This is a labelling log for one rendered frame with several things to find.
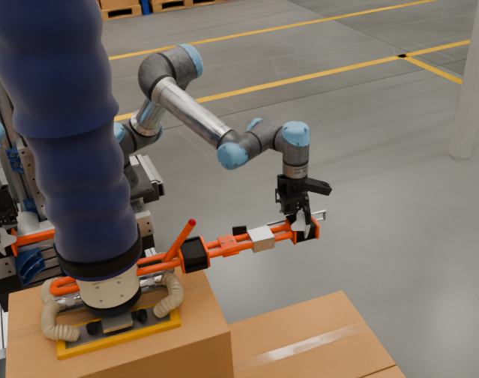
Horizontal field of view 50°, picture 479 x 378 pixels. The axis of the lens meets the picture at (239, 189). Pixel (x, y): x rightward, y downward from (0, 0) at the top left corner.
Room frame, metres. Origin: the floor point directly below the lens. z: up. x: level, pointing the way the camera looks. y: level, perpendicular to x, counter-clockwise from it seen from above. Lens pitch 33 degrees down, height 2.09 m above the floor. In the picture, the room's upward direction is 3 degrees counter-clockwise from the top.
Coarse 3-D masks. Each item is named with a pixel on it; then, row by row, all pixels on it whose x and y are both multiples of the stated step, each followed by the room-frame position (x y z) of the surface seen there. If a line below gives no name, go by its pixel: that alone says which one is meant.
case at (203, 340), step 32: (32, 288) 1.20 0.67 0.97; (192, 288) 1.16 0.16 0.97; (32, 320) 1.06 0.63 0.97; (64, 320) 1.05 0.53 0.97; (192, 320) 1.03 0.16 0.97; (224, 320) 1.02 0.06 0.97; (32, 352) 0.94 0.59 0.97; (96, 352) 0.93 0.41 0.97; (128, 352) 0.92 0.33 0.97; (160, 352) 0.92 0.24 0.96; (192, 352) 0.95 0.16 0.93; (224, 352) 0.97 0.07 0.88
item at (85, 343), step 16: (96, 320) 1.03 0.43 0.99; (144, 320) 1.01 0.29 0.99; (160, 320) 1.01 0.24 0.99; (176, 320) 1.01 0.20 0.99; (80, 336) 0.97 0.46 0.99; (96, 336) 0.97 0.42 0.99; (112, 336) 0.97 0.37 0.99; (128, 336) 0.97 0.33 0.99; (144, 336) 0.98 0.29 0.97; (64, 352) 0.92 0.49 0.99; (80, 352) 0.93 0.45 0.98
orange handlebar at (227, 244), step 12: (276, 228) 1.26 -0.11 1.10; (24, 240) 1.27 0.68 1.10; (36, 240) 1.28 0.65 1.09; (216, 240) 1.22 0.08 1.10; (228, 240) 1.20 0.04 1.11; (240, 240) 1.22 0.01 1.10; (276, 240) 1.21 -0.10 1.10; (216, 252) 1.16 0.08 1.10; (228, 252) 1.17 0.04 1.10; (156, 264) 1.12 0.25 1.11; (168, 264) 1.12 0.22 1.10; (180, 264) 1.12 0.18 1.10; (60, 288) 1.04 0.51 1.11; (72, 288) 1.04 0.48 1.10
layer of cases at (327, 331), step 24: (288, 312) 1.43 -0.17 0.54; (312, 312) 1.42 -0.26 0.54; (336, 312) 1.41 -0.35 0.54; (240, 336) 1.32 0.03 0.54; (264, 336) 1.31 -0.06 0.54; (288, 336) 1.31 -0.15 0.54; (312, 336) 1.30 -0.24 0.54; (336, 336) 1.29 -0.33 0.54; (360, 336) 1.29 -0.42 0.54; (240, 360) 1.21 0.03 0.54; (264, 360) 1.20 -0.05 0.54; (288, 360) 1.20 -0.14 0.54; (312, 360) 1.19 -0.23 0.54; (336, 360) 1.19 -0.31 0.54; (360, 360) 1.18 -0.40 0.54; (384, 360) 1.17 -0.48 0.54
